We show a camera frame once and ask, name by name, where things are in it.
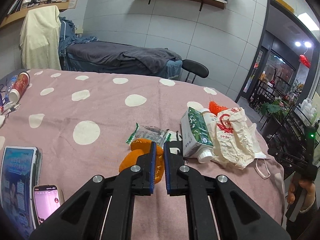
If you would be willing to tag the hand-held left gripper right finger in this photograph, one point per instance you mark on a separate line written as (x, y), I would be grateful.
(167, 170)

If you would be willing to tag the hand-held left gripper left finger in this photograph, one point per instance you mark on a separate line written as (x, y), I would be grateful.
(152, 170)

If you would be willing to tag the orange peel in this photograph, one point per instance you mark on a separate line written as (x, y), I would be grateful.
(135, 155)

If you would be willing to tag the red foam fruit net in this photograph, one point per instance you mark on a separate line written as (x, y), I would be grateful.
(215, 106)

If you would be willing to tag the person's right hand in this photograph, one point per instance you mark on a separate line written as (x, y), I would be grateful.
(308, 187)

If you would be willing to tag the black metal rack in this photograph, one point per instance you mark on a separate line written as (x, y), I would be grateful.
(287, 135)

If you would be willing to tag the clear plastic wrapper green edges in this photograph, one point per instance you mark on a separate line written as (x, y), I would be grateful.
(150, 131)

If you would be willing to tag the group of white bottles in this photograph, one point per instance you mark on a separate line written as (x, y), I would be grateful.
(308, 108)

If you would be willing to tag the green and white milk carton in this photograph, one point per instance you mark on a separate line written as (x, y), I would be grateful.
(195, 130)

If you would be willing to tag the white face mask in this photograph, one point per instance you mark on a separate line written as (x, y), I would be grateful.
(261, 155)

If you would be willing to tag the green potted plant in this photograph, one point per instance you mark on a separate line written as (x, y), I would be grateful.
(272, 108)

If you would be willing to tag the white plastic bottle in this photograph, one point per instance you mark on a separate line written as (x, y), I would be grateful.
(209, 115)

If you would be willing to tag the crumpled white paper bag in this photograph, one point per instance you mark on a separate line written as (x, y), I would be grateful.
(232, 135)

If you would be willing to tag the pink polka dot blanket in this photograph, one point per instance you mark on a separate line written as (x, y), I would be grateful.
(100, 105)

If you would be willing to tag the red hanging decoration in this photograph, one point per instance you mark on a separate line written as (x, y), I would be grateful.
(305, 60)

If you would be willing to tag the black stool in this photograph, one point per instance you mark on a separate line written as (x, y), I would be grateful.
(196, 67)

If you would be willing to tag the smartphone with pink screen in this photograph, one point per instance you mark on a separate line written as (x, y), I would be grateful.
(46, 202)

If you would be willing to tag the massage bed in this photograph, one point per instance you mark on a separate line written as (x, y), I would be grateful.
(100, 66)

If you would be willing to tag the dark grey blanket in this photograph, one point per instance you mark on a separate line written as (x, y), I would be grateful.
(120, 52)

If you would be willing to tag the tablet with colourful screen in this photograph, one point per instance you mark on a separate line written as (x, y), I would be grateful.
(17, 180)

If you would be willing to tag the yellow sign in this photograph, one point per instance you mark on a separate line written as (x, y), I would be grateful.
(282, 1)

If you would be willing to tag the blue fringed cloth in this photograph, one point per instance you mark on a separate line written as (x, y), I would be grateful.
(67, 37)

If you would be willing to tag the red paper cup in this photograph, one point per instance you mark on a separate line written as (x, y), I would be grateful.
(20, 83)

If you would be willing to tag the clear plastic water bottle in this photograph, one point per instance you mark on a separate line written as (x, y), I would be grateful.
(10, 85)

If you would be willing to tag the cream cloth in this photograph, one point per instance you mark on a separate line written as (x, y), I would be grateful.
(37, 37)

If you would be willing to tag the black door frame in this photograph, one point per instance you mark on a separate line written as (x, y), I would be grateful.
(263, 30)

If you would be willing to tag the wall socket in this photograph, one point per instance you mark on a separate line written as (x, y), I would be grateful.
(79, 29)

